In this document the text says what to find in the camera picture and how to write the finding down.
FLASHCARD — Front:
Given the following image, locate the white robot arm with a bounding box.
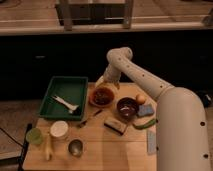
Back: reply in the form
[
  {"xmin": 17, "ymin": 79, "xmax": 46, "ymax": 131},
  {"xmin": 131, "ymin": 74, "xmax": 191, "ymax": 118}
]
[{"xmin": 97, "ymin": 47, "xmax": 211, "ymax": 171}]

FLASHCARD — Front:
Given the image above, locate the red bowl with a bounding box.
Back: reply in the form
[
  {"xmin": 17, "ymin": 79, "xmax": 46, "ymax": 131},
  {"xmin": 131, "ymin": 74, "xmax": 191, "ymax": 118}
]
[{"xmin": 89, "ymin": 87, "xmax": 115, "ymax": 108}]

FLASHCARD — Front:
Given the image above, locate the dark brown bowl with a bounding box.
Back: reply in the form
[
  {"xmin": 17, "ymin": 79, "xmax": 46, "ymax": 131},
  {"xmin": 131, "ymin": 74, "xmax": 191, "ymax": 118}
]
[{"xmin": 117, "ymin": 97, "xmax": 139, "ymax": 120}]

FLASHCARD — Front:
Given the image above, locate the green plastic tray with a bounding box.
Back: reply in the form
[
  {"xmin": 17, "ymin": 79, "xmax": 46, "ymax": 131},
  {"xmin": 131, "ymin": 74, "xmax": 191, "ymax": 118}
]
[{"xmin": 39, "ymin": 76, "xmax": 88, "ymax": 121}]

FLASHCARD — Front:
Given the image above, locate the small yellow onion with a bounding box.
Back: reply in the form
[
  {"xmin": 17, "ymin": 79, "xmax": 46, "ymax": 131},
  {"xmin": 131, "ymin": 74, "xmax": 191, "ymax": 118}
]
[{"xmin": 136, "ymin": 94, "xmax": 146, "ymax": 104}]

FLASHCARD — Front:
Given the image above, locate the brown rectangular block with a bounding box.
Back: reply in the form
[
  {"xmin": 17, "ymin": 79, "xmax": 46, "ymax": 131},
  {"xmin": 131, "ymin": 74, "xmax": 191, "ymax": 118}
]
[{"xmin": 104, "ymin": 117, "xmax": 127, "ymax": 135}]

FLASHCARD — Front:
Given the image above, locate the green pepper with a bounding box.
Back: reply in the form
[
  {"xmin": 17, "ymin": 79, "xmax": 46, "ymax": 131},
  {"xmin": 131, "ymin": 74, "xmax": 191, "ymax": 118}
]
[{"xmin": 132, "ymin": 119, "xmax": 156, "ymax": 130}]

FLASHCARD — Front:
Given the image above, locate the blue triangular cloth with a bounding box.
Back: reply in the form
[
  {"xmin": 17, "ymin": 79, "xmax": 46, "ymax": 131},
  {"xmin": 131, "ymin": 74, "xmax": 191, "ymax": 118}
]
[{"xmin": 147, "ymin": 130, "xmax": 156, "ymax": 155}]

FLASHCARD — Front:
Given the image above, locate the metal cup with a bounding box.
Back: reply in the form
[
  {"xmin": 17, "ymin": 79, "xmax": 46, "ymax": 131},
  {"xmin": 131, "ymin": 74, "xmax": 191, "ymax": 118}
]
[{"xmin": 68, "ymin": 139, "xmax": 83, "ymax": 157}]

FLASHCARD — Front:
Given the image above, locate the green cup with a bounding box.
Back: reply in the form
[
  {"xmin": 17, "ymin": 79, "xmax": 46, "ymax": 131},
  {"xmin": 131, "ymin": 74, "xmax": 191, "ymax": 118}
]
[{"xmin": 26, "ymin": 128, "xmax": 43, "ymax": 145}]

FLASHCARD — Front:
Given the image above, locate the black bar table edge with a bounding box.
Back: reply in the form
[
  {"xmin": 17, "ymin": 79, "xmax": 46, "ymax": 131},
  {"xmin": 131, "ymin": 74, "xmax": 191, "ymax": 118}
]
[{"xmin": 17, "ymin": 123, "xmax": 32, "ymax": 171}]

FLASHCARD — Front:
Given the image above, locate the metal fork dark handle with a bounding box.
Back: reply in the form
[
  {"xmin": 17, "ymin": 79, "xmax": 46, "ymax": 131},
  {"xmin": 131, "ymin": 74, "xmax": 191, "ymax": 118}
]
[{"xmin": 78, "ymin": 109, "xmax": 103, "ymax": 128}]

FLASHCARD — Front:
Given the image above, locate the wooden shelf frame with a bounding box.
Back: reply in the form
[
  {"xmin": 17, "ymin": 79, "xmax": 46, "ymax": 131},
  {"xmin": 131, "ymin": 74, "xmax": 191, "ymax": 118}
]
[{"xmin": 55, "ymin": 0, "xmax": 134, "ymax": 31}]

